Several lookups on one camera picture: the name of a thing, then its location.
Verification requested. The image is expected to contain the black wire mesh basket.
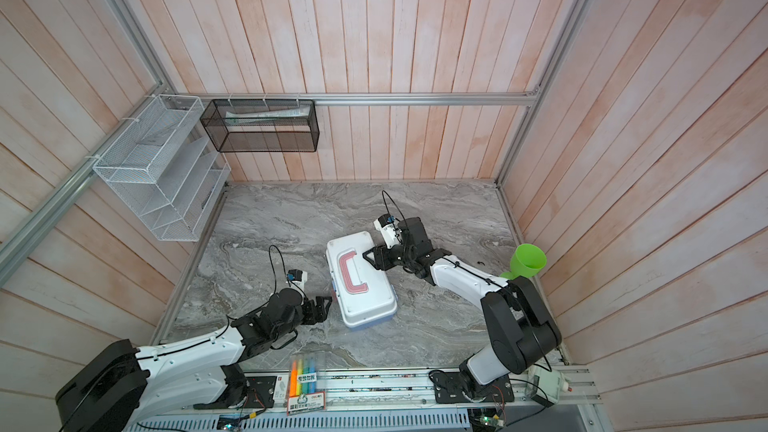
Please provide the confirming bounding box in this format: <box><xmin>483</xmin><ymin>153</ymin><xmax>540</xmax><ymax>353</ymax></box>
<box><xmin>200</xmin><ymin>98</ymin><xmax>320</xmax><ymax>153</ymax></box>

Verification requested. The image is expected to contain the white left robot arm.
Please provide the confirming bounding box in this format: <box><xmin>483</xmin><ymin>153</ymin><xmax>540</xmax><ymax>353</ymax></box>
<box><xmin>55</xmin><ymin>288</ymin><xmax>332</xmax><ymax>431</ymax></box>

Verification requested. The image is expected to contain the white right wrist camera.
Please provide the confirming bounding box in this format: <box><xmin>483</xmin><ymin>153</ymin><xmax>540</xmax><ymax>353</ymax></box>
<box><xmin>374</xmin><ymin>213</ymin><xmax>402</xmax><ymax>249</ymax></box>

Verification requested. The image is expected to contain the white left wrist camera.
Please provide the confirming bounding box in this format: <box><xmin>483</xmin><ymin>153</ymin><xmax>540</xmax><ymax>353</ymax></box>
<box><xmin>285</xmin><ymin>269</ymin><xmax>308</xmax><ymax>290</ymax></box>

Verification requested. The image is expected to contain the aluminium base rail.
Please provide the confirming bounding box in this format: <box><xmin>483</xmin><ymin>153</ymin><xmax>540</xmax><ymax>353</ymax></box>
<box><xmin>129</xmin><ymin>367</ymin><xmax>612</xmax><ymax>431</ymax></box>

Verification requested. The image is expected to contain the highlighter marker pack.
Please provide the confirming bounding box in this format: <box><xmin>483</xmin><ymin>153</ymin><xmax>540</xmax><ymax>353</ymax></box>
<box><xmin>286</xmin><ymin>353</ymin><xmax>326</xmax><ymax>416</ymax></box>

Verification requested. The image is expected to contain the left aluminium frame rail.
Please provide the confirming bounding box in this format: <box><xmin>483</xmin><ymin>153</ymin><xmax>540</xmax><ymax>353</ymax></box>
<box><xmin>1</xmin><ymin>84</ymin><xmax>172</xmax><ymax>286</ymax></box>

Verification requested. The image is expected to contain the white toolbox lid pink handle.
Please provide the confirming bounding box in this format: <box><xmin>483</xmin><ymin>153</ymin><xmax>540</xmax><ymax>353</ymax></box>
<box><xmin>326</xmin><ymin>232</ymin><xmax>398</xmax><ymax>323</ymax></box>

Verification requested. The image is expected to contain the white box on rail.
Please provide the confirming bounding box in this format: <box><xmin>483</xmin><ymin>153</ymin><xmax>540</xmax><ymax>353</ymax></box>
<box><xmin>525</xmin><ymin>365</ymin><xmax>571</xmax><ymax>407</ymax></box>

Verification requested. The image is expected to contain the white wire mesh shelf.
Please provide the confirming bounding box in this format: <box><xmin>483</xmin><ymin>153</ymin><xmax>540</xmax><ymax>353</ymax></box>
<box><xmin>94</xmin><ymin>95</ymin><xmax>231</xmax><ymax>242</ymax></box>

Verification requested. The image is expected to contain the horizontal aluminium wall rail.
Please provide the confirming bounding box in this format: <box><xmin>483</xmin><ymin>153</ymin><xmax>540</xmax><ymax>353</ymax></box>
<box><xmin>193</xmin><ymin>92</ymin><xmax>538</xmax><ymax>107</ymax></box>

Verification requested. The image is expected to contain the right aluminium frame post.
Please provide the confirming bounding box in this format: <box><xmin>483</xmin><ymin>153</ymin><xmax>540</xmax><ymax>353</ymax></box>
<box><xmin>493</xmin><ymin>0</ymin><xmax>592</xmax><ymax>189</ymax></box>

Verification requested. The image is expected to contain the green plastic goblet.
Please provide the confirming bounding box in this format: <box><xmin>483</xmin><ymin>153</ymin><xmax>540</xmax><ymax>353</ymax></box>
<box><xmin>501</xmin><ymin>244</ymin><xmax>547</xmax><ymax>280</ymax></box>

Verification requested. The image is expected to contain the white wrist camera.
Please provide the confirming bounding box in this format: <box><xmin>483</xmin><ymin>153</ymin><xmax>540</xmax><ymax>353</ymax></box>
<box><xmin>374</xmin><ymin>213</ymin><xmax>402</xmax><ymax>249</ymax></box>
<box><xmin>285</xmin><ymin>269</ymin><xmax>308</xmax><ymax>290</ymax></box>

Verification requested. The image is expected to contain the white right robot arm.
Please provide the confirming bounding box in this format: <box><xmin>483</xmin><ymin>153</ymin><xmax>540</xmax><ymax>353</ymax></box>
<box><xmin>363</xmin><ymin>214</ymin><xmax>562</xmax><ymax>400</ymax></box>

